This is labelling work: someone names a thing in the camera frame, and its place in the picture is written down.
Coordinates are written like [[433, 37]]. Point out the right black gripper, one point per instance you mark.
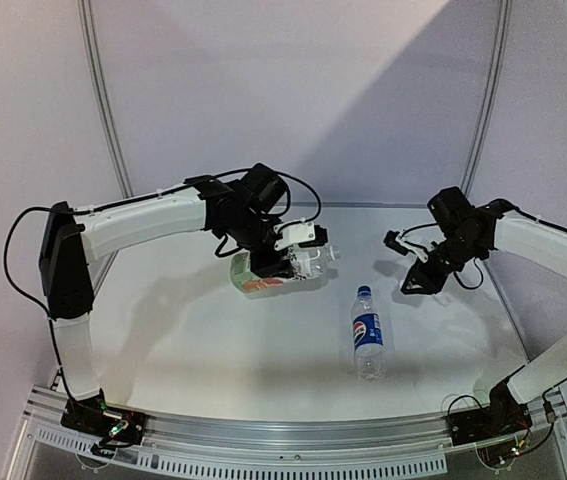
[[430, 283]]

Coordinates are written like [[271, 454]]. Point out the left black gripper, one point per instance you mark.
[[272, 267]]

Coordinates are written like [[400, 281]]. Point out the clear tea bottle white label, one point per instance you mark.
[[315, 262]]

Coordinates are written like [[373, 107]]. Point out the blue pepsi bottle cap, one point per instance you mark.
[[364, 291]]

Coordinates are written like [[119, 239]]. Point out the clear pepsi bottle blue label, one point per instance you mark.
[[368, 344]]

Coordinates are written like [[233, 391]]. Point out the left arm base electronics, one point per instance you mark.
[[114, 428]]

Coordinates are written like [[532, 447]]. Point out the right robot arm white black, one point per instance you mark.
[[472, 233]]

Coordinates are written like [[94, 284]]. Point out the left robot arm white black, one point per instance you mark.
[[238, 210]]

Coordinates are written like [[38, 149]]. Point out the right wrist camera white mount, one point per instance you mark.
[[394, 240]]

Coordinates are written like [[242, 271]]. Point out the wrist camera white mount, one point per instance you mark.
[[300, 234], [394, 240]]

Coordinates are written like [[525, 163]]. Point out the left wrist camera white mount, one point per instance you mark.
[[300, 234]]

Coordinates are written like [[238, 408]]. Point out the aluminium front rail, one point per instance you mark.
[[181, 447]]

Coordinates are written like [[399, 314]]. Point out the right wall metal post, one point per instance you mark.
[[489, 95]]

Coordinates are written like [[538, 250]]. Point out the wall metal post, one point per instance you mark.
[[100, 91], [489, 95]]

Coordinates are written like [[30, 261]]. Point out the left wall metal post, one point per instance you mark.
[[100, 91]]

